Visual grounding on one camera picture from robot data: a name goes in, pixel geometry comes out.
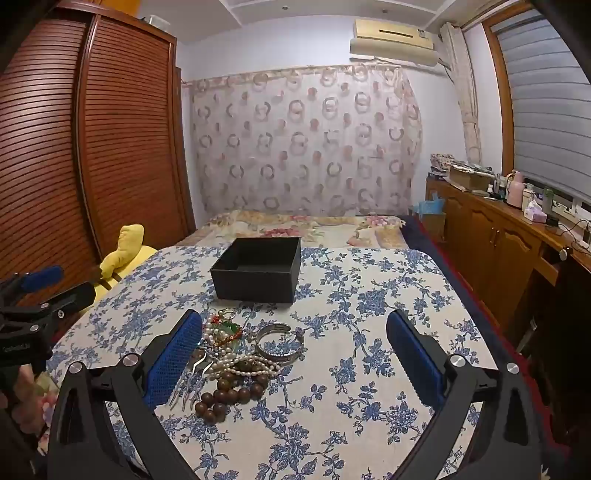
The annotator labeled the yellow plush toy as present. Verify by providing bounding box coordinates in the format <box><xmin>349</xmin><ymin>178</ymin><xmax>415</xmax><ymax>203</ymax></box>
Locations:
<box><xmin>92</xmin><ymin>224</ymin><xmax>160</xmax><ymax>315</ymax></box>

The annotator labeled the floral bedspread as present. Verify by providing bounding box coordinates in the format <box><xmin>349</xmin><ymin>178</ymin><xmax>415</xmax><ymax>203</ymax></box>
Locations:
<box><xmin>178</xmin><ymin>210</ymin><xmax>409</xmax><ymax>252</ymax></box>

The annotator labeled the person's left forearm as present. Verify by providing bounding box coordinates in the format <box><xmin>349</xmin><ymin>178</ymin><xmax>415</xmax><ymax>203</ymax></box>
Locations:
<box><xmin>0</xmin><ymin>406</ymin><xmax>49</xmax><ymax>480</ymax></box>

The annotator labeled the silver bangle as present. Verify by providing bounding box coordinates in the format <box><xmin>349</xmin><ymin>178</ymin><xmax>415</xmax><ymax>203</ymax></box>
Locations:
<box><xmin>253</xmin><ymin>323</ymin><xmax>305</xmax><ymax>367</ymax></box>

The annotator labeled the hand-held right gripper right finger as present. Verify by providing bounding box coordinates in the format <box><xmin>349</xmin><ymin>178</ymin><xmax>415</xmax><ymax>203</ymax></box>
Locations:
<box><xmin>385</xmin><ymin>308</ymin><xmax>546</xmax><ymax>480</ymax></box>

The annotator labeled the cardboard box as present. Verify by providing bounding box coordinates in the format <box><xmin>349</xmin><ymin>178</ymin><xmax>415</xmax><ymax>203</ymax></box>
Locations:
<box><xmin>448</xmin><ymin>164</ymin><xmax>497</xmax><ymax>192</ymax></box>

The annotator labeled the beige tied curtain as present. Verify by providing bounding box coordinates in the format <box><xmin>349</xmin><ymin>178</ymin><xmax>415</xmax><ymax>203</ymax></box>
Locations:
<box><xmin>441</xmin><ymin>23</ymin><xmax>483</xmax><ymax>162</ymax></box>

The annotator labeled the metal hairpin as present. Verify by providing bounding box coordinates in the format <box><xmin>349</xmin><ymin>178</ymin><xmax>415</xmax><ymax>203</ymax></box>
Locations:
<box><xmin>168</xmin><ymin>348</ymin><xmax>218</xmax><ymax>411</ymax></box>

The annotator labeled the green and red ornament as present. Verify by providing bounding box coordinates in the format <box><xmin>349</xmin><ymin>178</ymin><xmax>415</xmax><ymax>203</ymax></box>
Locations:
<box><xmin>210</xmin><ymin>318</ymin><xmax>243</xmax><ymax>347</ymax></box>

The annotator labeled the pink thermos jug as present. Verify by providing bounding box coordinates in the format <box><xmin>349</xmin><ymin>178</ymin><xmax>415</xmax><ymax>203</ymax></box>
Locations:
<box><xmin>505</xmin><ymin>171</ymin><xmax>527</xmax><ymax>207</ymax></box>

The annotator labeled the blue plastic bag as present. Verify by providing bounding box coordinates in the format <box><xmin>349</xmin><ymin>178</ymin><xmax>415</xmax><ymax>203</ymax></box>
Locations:
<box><xmin>411</xmin><ymin>191</ymin><xmax>446</xmax><ymax>215</ymax></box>

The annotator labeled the brown wooden bead bracelet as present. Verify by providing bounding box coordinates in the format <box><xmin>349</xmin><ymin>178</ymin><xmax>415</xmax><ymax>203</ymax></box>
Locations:
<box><xmin>194</xmin><ymin>367</ymin><xmax>271</xmax><ymax>423</ymax></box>

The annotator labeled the brown slatted wooden wardrobe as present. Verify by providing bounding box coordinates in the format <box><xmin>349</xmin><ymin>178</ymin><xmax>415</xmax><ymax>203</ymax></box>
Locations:
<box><xmin>0</xmin><ymin>9</ymin><xmax>197</xmax><ymax>315</ymax></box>

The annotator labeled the black jewelry box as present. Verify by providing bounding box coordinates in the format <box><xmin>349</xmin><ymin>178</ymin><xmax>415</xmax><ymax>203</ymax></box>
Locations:
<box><xmin>210</xmin><ymin>237</ymin><xmax>302</xmax><ymax>304</ymax></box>

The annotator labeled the ring-patterned sheer curtain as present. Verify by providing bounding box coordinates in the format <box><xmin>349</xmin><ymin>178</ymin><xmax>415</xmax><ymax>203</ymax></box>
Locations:
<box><xmin>182</xmin><ymin>65</ymin><xmax>423</xmax><ymax>217</ymax></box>

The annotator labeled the white pearl necklace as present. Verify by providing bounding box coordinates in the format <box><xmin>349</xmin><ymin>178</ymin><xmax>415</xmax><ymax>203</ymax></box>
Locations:
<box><xmin>202</xmin><ymin>314</ymin><xmax>282</xmax><ymax>384</ymax></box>

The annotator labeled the pile of small clutter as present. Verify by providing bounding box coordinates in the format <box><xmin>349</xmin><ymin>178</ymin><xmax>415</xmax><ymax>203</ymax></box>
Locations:
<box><xmin>429</xmin><ymin>152</ymin><xmax>455</xmax><ymax>178</ymax></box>

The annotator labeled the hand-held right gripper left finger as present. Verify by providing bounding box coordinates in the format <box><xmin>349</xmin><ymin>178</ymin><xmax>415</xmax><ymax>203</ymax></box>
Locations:
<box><xmin>46</xmin><ymin>308</ymin><xmax>218</xmax><ymax>480</ymax></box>

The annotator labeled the blue floral tablecloth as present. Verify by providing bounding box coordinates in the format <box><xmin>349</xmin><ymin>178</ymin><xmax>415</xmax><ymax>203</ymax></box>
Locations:
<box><xmin>46</xmin><ymin>244</ymin><xmax>497</xmax><ymax>480</ymax></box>

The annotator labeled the long wooden cabinet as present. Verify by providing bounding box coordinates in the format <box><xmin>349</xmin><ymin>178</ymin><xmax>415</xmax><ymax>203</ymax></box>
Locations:
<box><xmin>425</xmin><ymin>178</ymin><xmax>591</xmax><ymax>333</ymax></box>

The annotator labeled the dark blue bed sheet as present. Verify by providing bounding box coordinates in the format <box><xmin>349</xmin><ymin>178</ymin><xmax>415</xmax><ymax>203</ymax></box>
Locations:
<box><xmin>402</xmin><ymin>215</ymin><xmax>462</xmax><ymax>278</ymax></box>

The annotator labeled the grey window blind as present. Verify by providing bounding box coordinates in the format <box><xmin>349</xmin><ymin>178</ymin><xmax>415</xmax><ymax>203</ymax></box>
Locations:
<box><xmin>496</xmin><ymin>9</ymin><xmax>591</xmax><ymax>204</ymax></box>

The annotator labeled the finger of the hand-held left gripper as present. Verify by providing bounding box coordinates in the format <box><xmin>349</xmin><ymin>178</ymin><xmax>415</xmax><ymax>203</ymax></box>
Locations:
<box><xmin>25</xmin><ymin>281</ymin><xmax>97</xmax><ymax>324</ymax></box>
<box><xmin>0</xmin><ymin>265</ymin><xmax>64</xmax><ymax>308</ymax></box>

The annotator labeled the person's left hand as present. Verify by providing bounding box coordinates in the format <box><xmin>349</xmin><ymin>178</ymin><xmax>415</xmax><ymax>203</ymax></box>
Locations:
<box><xmin>11</xmin><ymin>369</ymin><xmax>47</xmax><ymax>416</ymax></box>

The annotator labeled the white air conditioner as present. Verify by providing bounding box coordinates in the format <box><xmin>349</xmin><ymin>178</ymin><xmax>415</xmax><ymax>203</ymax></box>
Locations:
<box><xmin>349</xmin><ymin>17</ymin><xmax>441</xmax><ymax>68</ymax></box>

